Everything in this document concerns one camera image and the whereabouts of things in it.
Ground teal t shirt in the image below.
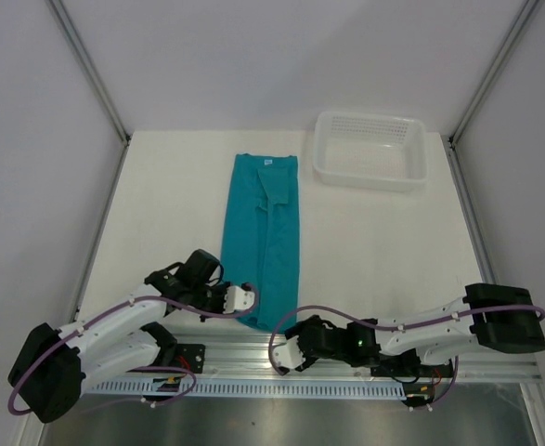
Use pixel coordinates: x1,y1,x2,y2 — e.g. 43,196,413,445
221,154,300,333

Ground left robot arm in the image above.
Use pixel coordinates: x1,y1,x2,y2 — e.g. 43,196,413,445
7,249,226,423

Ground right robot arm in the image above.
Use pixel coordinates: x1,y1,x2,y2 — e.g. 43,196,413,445
268,283,545,376

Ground white perforated plastic basket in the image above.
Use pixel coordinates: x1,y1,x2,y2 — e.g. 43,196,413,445
313,111,429,192

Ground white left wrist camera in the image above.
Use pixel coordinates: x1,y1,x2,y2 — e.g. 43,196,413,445
223,283,259,316

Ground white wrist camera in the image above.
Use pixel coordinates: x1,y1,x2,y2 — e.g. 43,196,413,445
223,283,259,316
272,336,305,374

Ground white slotted cable duct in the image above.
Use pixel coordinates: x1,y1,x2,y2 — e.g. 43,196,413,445
89,377,406,400

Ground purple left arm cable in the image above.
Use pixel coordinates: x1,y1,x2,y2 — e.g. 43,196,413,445
6,282,260,414

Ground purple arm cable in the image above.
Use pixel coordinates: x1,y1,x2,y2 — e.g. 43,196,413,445
6,282,260,414
267,304,545,413

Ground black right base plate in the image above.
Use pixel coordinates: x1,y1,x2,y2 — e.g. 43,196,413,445
370,358,453,384

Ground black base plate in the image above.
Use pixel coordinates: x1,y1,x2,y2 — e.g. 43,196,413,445
155,344,206,374
370,358,453,384

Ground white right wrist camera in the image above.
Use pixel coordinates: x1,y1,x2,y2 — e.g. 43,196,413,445
272,336,305,374

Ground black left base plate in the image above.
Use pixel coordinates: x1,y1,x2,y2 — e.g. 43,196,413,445
155,344,206,374

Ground aluminium rail beam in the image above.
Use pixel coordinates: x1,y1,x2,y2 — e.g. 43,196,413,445
69,319,541,383

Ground left aluminium frame post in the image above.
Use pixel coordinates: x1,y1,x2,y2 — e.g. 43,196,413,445
46,0,132,145

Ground aluminium frame post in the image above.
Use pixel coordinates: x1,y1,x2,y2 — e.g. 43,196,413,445
448,0,545,143
46,0,132,145

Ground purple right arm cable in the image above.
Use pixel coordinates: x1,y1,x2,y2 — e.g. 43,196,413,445
267,304,545,413

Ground right aluminium frame post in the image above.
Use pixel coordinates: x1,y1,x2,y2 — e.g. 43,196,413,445
448,0,545,143

